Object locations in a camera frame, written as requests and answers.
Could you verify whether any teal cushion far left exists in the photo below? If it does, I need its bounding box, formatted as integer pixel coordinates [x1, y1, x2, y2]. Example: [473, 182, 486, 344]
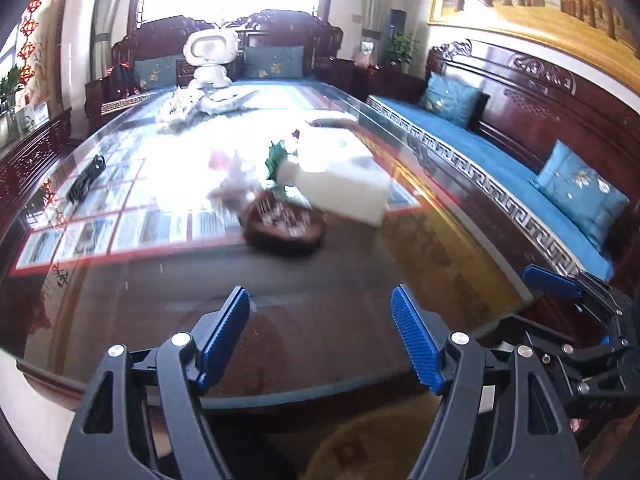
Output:
[134, 55, 182, 92]

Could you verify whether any blue cushion near right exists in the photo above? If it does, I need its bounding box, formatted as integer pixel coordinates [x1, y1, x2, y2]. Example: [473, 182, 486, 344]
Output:
[529, 141, 629, 250]

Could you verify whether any blue cushion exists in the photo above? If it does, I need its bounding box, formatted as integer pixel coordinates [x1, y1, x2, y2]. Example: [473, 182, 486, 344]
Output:
[529, 141, 629, 250]
[419, 73, 482, 128]

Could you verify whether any teal cushion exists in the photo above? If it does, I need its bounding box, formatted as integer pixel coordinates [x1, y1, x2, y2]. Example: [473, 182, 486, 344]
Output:
[244, 46, 304, 79]
[134, 55, 182, 92]

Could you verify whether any brown snack packet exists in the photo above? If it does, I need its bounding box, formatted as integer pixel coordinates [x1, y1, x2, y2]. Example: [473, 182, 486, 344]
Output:
[239, 190, 326, 256]

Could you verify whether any teal cushion far right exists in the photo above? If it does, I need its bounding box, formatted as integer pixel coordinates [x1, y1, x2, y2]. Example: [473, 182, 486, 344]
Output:
[244, 46, 304, 79]

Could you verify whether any white flat packet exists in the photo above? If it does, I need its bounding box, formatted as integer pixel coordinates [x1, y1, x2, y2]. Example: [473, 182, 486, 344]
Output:
[305, 110, 359, 128]

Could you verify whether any lucky bamboo plant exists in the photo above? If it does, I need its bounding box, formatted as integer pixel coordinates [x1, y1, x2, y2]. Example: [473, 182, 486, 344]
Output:
[1, 65, 24, 148]

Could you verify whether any green plastic bag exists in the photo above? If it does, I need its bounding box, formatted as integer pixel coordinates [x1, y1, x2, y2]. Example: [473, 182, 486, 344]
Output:
[265, 140, 288, 181]

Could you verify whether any blue cushion far right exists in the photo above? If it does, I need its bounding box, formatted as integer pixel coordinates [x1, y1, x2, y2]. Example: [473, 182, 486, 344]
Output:
[419, 73, 482, 128]

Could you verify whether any yellow autumn trees painting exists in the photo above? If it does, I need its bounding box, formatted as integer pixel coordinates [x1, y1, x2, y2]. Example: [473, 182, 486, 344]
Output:
[428, 0, 639, 91]

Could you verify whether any white crumpled floral bag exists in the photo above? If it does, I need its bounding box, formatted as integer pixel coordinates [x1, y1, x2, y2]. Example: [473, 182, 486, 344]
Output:
[156, 88, 205, 130]

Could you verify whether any tan plastic trash bin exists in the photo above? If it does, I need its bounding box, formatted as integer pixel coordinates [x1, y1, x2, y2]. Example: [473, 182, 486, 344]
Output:
[302, 393, 440, 479]

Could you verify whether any white toy robot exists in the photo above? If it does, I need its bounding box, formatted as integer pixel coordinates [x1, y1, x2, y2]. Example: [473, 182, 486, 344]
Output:
[183, 28, 240, 91]

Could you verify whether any left rosewood cabinet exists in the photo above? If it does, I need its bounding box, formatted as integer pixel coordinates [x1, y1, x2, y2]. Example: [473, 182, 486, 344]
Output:
[1, 108, 74, 236]

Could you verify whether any far rosewood sofa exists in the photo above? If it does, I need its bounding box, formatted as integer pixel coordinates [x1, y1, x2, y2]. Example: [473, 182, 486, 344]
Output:
[85, 10, 343, 133]

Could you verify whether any red chinese knot decoration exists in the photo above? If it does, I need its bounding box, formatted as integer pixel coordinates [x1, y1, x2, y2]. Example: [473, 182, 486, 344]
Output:
[17, 0, 42, 86]

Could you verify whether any right rosewood sofa bench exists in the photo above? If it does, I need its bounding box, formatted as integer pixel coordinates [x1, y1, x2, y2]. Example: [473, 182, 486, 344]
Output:
[367, 39, 639, 289]

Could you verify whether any pink clear plastic bag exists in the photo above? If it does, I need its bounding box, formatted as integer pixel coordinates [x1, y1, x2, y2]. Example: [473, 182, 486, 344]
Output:
[207, 153, 266, 214]

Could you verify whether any potted green plant corner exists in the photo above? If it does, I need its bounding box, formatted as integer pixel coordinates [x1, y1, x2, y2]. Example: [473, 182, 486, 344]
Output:
[382, 32, 419, 72]

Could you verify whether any white standing air conditioner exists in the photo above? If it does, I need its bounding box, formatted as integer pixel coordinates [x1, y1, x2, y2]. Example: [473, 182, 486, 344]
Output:
[60, 0, 94, 140]

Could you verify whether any white open booklet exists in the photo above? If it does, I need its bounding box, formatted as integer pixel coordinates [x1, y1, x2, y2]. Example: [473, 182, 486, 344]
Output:
[200, 89, 256, 116]

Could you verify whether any dark wooden coffee table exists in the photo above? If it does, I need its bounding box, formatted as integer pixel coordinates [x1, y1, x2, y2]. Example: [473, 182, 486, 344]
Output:
[1, 84, 539, 406]

